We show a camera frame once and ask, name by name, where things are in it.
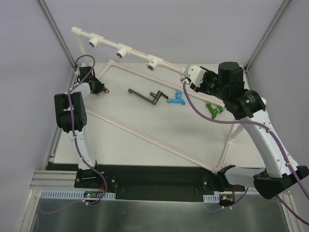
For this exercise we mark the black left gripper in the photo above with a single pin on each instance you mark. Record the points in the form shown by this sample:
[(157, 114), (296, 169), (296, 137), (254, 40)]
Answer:
[(98, 86)]

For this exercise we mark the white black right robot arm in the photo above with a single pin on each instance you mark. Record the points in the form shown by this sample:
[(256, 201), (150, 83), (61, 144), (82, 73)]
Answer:
[(281, 171)]

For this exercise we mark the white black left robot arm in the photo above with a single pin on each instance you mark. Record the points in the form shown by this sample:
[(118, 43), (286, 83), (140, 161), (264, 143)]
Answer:
[(71, 117)]

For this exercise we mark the green plastic faucet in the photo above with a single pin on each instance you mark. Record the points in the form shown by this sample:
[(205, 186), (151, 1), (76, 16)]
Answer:
[(214, 111)]

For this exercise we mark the blue plastic faucet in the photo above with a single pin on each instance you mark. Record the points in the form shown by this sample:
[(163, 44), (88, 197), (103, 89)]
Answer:
[(178, 99)]

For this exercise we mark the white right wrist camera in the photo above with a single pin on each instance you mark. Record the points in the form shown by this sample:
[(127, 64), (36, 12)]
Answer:
[(193, 75)]

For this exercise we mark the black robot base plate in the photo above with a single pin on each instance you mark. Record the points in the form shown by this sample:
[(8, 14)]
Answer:
[(151, 183)]

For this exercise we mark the aluminium enclosure frame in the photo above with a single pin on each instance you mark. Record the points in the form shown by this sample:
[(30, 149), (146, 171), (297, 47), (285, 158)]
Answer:
[(255, 214)]

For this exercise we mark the right white cable duct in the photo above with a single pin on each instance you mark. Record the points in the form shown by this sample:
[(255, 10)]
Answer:
[(218, 198)]

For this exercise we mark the white cable duct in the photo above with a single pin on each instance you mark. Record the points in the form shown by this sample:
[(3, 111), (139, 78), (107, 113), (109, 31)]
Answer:
[(76, 195), (218, 198)]

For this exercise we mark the left white cable duct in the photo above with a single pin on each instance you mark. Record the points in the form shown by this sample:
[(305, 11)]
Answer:
[(76, 195)]

